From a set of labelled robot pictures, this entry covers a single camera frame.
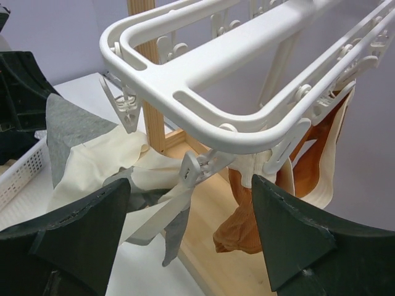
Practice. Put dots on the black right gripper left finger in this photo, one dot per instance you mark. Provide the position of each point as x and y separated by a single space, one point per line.
68 251

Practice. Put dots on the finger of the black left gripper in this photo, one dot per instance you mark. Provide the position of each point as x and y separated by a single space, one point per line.
24 92

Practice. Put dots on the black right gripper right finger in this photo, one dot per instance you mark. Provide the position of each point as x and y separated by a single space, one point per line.
309 251

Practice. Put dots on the black underwear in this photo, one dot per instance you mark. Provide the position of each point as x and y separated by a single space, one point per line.
15 144

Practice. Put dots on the grey underwear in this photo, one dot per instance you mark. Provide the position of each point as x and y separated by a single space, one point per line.
88 152

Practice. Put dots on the white corner clothes clip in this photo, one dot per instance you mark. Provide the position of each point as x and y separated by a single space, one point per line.
127 106

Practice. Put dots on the white plastic clip hanger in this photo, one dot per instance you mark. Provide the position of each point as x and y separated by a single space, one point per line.
247 89

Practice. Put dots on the clear plastic basket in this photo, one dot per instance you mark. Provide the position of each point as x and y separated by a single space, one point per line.
15 178

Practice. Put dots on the wooden hanger stand frame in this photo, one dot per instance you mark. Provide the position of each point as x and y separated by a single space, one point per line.
170 88

